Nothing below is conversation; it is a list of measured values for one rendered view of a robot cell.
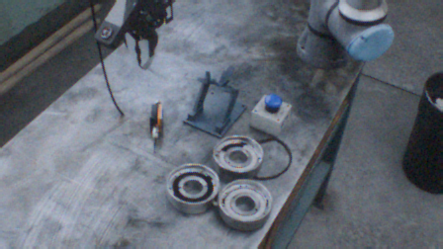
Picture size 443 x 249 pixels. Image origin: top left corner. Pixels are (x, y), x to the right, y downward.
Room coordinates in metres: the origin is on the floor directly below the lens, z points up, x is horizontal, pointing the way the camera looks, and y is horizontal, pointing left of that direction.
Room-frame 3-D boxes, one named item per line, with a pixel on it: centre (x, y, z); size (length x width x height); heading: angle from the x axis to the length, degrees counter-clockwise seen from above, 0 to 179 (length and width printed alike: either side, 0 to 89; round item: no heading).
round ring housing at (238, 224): (0.67, -0.07, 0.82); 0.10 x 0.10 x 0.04
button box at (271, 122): (0.94, -0.12, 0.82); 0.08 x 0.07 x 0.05; 155
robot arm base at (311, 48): (1.24, -0.27, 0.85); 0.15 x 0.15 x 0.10
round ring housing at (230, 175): (0.79, -0.05, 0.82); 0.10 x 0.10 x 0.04
